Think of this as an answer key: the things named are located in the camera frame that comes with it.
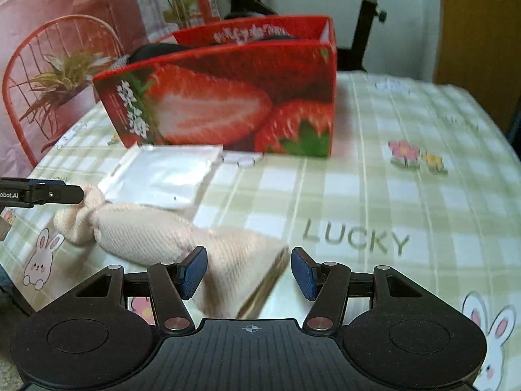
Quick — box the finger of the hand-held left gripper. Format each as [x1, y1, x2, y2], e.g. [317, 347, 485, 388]
[26, 178, 85, 205]

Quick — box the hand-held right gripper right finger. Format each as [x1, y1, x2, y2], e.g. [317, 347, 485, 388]
[290, 246, 424, 331]

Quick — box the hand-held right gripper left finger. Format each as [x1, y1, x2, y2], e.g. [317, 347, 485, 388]
[75, 245, 209, 332]

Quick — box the beige knit cloth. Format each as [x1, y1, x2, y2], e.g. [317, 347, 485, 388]
[53, 185, 289, 320]

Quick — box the red strawberry print cardboard box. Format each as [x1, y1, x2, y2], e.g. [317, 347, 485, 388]
[93, 15, 338, 159]

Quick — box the white plastic packet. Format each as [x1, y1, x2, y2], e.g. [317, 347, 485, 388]
[98, 143, 224, 212]

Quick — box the green checkered tablecloth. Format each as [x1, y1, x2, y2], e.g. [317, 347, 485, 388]
[0, 69, 521, 391]

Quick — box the red printed hanging cloth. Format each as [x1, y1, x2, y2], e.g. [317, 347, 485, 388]
[0, 0, 229, 167]

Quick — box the black exercise bike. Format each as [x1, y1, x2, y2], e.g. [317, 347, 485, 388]
[222, 0, 418, 72]

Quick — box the wooden door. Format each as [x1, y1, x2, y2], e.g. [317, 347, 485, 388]
[433, 0, 521, 139]

